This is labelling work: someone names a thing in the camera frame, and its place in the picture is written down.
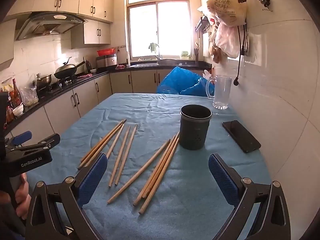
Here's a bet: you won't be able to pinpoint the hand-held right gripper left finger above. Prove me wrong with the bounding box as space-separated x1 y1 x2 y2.
25 152 108 240

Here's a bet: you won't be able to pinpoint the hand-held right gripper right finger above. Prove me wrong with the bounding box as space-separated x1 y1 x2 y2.
208 153 292 240

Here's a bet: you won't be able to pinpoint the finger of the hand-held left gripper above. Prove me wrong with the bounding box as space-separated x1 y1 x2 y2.
24 133 61 153
10 131 32 147

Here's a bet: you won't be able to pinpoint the pile of wooden chopsticks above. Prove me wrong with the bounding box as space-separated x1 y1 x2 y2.
78 119 180 215

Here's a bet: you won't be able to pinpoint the dark round chopstick holder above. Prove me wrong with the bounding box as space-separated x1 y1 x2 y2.
179 104 213 150

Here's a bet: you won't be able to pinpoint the person's left hand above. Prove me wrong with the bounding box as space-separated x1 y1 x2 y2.
14 173 32 220

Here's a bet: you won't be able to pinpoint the clear bag of garlic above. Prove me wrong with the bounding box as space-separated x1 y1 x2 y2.
20 86 39 106

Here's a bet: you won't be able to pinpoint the dark sauce bottle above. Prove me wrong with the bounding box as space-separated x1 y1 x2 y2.
11 79 22 108

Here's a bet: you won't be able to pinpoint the black smartphone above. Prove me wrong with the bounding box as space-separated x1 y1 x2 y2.
222 120 262 154

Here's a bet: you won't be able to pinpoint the cream base cabinets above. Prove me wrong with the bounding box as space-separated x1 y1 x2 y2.
5 70 175 160

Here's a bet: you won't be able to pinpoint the stainless steel pot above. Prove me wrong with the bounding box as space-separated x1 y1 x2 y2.
32 73 52 90

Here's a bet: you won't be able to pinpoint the black gas stove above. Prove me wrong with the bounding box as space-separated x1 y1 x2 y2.
50 79 78 88

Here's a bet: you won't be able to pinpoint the black wok with lid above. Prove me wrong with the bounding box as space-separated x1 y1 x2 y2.
54 57 89 80

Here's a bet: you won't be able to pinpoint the clear glass mug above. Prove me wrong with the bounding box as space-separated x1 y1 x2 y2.
205 75 232 110

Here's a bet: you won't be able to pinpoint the light blue tablecloth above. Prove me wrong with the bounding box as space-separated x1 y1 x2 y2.
25 93 272 240

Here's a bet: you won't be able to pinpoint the steel countertop appliance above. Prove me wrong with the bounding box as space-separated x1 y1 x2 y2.
96 54 118 69

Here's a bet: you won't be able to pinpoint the red plastic basin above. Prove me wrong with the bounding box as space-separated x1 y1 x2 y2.
97 48 117 57

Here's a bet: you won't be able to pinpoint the blue plastic bag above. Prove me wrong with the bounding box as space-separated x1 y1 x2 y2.
157 66 215 98

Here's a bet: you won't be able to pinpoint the grey range hood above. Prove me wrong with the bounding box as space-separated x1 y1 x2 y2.
15 12 88 41

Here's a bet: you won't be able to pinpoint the black kitchen countertop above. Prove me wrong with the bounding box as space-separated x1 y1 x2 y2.
0 64 212 137

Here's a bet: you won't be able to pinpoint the steel sink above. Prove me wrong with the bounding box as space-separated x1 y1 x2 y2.
130 59 180 67

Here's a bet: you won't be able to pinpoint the pink clear plastic bags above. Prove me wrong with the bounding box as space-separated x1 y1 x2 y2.
209 25 240 63

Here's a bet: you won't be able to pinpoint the kitchen window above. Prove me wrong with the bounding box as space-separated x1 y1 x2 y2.
126 0 197 62

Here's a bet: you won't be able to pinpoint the beige printed plastic bag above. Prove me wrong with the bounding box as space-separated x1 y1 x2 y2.
207 0 248 27

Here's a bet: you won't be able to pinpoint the low cream wall cabinet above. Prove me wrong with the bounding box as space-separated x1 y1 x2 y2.
0 19 17 68
71 20 111 50

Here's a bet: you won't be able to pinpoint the black power cable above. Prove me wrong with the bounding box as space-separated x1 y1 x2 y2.
234 25 248 87

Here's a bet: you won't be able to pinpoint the white wall socket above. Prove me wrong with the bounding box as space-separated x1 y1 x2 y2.
241 31 250 55

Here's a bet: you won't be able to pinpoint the metal wall rack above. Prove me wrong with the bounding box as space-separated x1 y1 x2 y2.
195 16 215 33

